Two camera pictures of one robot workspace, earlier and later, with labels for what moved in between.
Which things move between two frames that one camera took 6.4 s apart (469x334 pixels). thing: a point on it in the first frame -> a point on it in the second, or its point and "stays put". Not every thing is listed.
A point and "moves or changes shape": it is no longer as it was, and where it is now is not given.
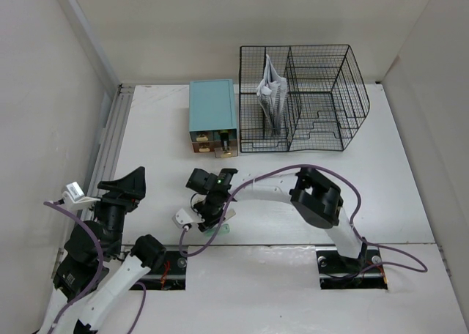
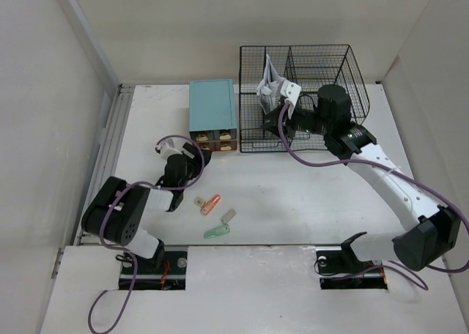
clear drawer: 203,146 stays put
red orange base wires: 164,275 stays put
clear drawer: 219,152 moves or changes shape
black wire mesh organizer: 326,100 stays put
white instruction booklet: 272,91 stays put
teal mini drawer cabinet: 212,117 stays put
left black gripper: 127,191 -> 194,153
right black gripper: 210,221 -> 273,125
